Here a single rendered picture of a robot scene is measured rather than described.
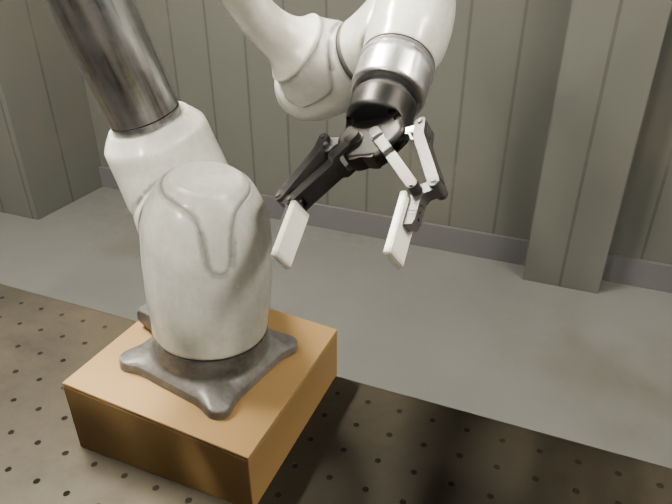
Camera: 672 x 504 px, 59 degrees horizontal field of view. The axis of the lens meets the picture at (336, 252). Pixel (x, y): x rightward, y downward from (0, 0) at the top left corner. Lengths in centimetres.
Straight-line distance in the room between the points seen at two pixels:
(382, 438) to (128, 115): 56
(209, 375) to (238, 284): 14
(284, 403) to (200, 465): 13
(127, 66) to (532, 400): 161
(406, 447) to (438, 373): 122
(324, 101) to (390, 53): 18
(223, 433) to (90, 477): 21
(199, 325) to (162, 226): 13
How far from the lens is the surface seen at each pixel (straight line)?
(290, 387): 81
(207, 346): 75
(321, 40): 81
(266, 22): 80
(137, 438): 83
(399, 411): 92
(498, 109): 253
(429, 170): 58
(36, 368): 110
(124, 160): 85
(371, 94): 66
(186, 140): 84
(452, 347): 219
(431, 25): 73
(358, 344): 217
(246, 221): 69
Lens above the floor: 134
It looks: 29 degrees down
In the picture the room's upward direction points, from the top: straight up
